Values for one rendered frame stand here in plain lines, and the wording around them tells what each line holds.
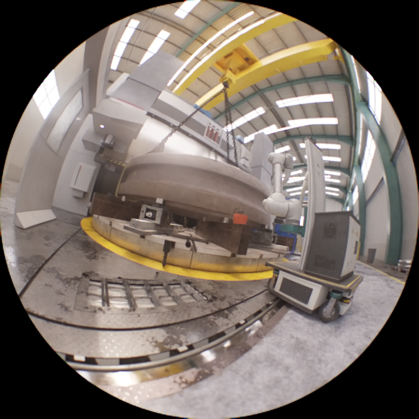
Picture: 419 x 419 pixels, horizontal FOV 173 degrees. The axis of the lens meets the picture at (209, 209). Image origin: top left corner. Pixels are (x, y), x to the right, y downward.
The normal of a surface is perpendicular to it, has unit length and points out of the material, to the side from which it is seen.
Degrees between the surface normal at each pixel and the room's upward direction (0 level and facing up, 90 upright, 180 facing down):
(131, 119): 90
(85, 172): 90
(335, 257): 90
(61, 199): 90
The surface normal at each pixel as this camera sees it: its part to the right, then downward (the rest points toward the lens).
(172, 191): -0.02, -0.13
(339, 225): -0.93, -0.23
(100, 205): 0.88, 0.13
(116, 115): 0.65, 0.04
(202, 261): 0.21, -0.08
